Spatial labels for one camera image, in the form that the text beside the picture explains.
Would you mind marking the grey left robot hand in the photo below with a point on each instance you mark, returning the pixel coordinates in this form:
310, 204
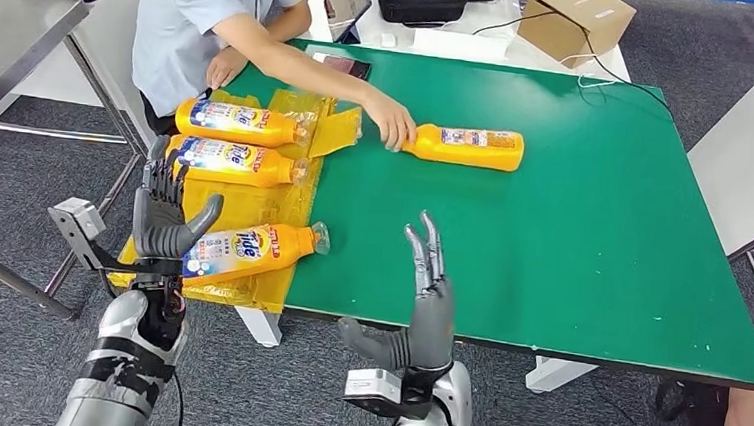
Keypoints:
160, 229

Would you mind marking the person's right hand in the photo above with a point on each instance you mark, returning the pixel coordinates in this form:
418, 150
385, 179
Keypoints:
393, 123

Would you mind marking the person's left hand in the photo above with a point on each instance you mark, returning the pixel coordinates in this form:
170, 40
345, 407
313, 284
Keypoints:
228, 68

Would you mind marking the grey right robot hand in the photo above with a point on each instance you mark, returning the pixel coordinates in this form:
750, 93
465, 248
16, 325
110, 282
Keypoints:
431, 335

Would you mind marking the orange detergent bottle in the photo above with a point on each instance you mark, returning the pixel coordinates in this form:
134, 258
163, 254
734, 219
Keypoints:
283, 132
274, 168
288, 245
434, 150

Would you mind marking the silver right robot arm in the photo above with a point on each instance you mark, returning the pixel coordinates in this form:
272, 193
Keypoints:
457, 403

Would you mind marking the person's right forearm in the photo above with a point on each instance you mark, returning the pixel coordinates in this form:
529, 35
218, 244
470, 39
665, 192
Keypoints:
294, 63

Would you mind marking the person's left forearm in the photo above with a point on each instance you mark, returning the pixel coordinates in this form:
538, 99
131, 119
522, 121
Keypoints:
294, 26

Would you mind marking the smartphone with red case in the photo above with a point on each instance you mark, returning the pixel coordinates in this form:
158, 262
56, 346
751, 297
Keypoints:
354, 69

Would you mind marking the small white charger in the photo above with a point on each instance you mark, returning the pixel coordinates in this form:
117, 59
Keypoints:
388, 39

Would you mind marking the flat white box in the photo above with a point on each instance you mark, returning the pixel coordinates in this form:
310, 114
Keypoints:
462, 45

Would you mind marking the yellow taped cardboard mat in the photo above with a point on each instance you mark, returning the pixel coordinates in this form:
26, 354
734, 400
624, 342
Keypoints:
265, 203

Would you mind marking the light grey table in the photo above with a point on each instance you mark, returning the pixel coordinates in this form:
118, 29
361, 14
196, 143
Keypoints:
750, 151
106, 53

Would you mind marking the grey tablet computer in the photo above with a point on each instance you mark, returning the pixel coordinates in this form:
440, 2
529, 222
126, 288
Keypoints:
347, 0

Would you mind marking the brown cardboard box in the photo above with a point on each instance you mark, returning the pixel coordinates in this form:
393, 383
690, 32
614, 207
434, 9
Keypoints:
569, 26

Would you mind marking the green table mat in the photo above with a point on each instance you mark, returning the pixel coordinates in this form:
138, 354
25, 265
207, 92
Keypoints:
615, 221

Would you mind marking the steel table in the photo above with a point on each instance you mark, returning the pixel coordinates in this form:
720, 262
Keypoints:
4, 33

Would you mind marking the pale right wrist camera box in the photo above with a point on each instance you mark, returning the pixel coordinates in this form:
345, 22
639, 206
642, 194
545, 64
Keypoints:
371, 387

